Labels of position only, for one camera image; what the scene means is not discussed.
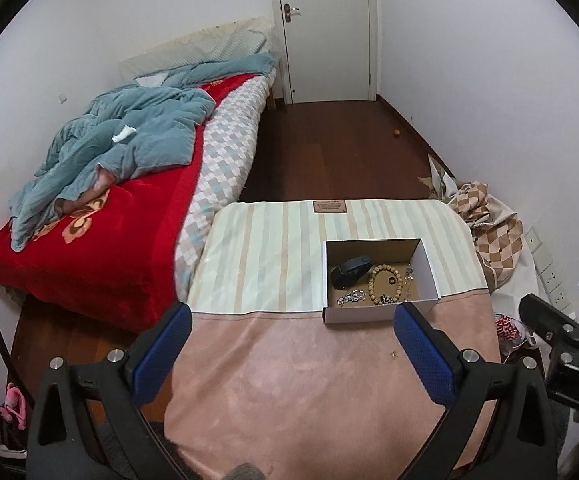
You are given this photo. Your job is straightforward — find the silver pendant necklace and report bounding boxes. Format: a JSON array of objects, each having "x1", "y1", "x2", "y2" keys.
[{"x1": 401, "y1": 266, "x2": 417, "y2": 302}]

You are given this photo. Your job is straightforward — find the white power strip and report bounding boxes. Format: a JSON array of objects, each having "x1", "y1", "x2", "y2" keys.
[{"x1": 525, "y1": 228, "x2": 576, "y2": 320}]

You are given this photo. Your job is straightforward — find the white plastic bag red print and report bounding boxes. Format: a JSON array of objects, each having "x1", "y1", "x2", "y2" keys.
[{"x1": 495, "y1": 313, "x2": 530, "y2": 356}]

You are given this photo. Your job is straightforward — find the white cardboard box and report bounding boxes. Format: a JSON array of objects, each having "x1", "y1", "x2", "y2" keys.
[{"x1": 322, "y1": 238, "x2": 441, "y2": 325}]

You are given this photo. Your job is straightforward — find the brown checkered cloth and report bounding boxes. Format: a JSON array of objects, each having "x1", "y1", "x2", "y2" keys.
[{"x1": 448, "y1": 181, "x2": 524, "y2": 292}]

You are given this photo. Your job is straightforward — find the red floral blanket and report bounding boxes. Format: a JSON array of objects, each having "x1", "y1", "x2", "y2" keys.
[{"x1": 0, "y1": 72, "x2": 262, "y2": 335}]

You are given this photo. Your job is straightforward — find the pink and striped table mat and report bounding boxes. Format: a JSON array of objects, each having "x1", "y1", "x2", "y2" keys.
[{"x1": 165, "y1": 200, "x2": 499, "y2": 479}]

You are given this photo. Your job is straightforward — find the pink object on floor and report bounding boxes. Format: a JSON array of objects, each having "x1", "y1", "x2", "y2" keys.
[{"x1": 0, "y1": 382, "x2": 27, "y2": 431}]

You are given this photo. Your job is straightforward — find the crumpled cardboard paper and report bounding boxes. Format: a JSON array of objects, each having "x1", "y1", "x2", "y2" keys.
[{"x1": 419, "y1": 155, "x2": 459, "y2": 202}]

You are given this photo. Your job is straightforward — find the brown leather label patch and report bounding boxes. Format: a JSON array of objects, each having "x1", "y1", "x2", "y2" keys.
[{"x1": 313, "y1": 200, "x2": 347, "y2": 214}]

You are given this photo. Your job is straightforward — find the white tissue on quilt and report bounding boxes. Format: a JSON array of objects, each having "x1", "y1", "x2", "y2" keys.
[{"x1": 112, "y1": 125, "x2": 137, "y2": 143}]

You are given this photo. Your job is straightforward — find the checkered bed sheet mattress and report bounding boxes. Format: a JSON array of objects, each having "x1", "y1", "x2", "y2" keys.
[{"x1": 175, "y1": 70, "x2": 276, "y2": 301}]

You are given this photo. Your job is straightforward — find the teal blue quilt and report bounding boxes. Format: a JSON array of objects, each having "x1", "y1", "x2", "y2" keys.
[{"x1": 10, "y1": 52, "x2": 276, "y2": 252}]

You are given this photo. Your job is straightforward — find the striped pillow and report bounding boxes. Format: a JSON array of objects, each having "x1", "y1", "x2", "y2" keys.
[{"x1": 118, "y1": 16, "x2": 274, "y2": 80}]

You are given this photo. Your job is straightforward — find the white door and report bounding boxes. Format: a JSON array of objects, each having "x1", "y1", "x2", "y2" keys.
[{"x1": 271, "y1": 0, "x2": 378, "y2": 104}]

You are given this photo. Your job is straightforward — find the wooden bead bracelet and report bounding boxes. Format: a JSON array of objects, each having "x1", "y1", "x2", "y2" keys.
[{"x1": 366, "y1": 263, "x2": 405, "y2": 307}]

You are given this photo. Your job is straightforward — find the chunky silver curb chain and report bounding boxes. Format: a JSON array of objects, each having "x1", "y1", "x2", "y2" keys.
[{"x1": 337, "y1": 288, "x2": 370, "y2": 308}]

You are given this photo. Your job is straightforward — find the metal door handle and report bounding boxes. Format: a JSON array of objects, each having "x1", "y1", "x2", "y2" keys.
[{"x1": 283, "y1": 3, "x2": 300, "y2": 23}]

